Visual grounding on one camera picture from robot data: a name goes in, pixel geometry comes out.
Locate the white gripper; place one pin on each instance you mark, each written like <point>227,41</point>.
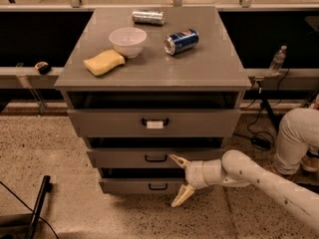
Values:
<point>193,174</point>

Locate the grey bottom drawer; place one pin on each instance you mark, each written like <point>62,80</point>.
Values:
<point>140,185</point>

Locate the grey drawer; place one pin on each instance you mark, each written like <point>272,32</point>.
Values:
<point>140,185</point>
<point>152,123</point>
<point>147,157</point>

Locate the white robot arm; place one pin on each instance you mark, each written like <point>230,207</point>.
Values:
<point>236,169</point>

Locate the grey middle drawer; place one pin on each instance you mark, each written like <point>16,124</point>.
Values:
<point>147,157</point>

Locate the grey drawer cabinet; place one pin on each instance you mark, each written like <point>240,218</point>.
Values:
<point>208,76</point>

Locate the grey top drawer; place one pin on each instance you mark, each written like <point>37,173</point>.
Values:
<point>152,123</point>

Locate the black tripod leg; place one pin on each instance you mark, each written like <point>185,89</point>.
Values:
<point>258,83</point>

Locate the tan sneaker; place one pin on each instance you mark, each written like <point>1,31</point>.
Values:
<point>270,167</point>
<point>310,164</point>

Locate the person's leg in light trousers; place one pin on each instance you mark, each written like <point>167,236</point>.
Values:
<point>298,136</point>

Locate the blue pepsi can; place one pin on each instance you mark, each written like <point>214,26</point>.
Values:
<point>180,41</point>

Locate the black stand leg left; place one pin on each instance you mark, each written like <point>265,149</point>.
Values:
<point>45,188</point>

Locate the yellow sponge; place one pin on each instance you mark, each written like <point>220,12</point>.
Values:
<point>104,62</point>

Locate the clear plastic water bottle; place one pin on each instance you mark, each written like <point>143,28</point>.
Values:
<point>277,61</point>

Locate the white bowl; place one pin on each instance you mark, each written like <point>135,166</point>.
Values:
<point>128,41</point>

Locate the silver can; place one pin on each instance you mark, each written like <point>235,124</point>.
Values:
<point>148,17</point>

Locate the black yellow tape measure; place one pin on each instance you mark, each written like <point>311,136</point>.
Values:
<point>43,68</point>

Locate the black power adapter with cable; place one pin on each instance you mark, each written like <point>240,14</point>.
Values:
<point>262,140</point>

